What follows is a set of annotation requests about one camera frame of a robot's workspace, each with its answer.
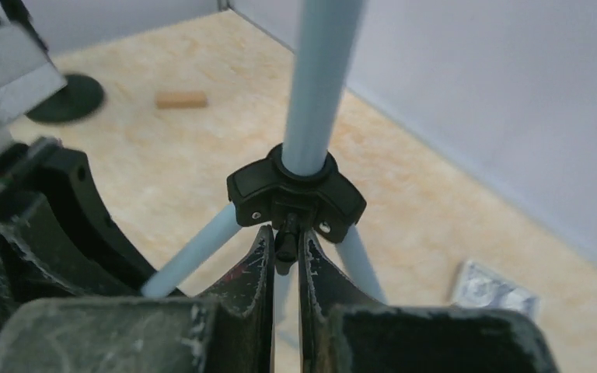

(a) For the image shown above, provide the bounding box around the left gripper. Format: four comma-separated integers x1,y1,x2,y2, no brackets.
0,136,187,361

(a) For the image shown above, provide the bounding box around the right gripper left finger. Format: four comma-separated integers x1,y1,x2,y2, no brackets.
0,225,274,372

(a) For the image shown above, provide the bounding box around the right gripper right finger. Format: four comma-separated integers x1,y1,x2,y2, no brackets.
298,232,559,372

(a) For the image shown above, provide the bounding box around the blue music stand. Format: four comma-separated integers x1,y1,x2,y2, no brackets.
141,1,365,298

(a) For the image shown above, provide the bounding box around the playing card box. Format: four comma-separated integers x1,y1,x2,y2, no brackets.
450,260,542,320

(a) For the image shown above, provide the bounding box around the mint green microphone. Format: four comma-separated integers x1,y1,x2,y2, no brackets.
26,73,106,124

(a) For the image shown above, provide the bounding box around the wooden block far left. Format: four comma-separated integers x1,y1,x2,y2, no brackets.
155,91,208,109

